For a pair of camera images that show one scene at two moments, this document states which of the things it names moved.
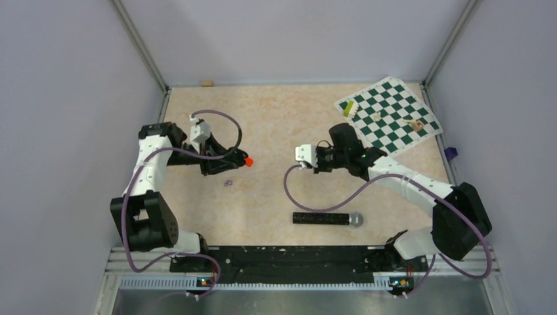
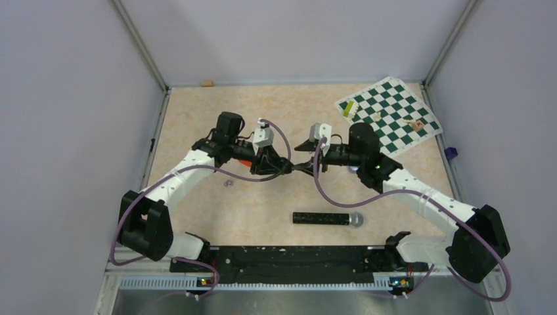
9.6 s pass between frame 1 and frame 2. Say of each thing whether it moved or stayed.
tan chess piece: stayed
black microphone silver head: stayed
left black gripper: moved
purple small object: stayed
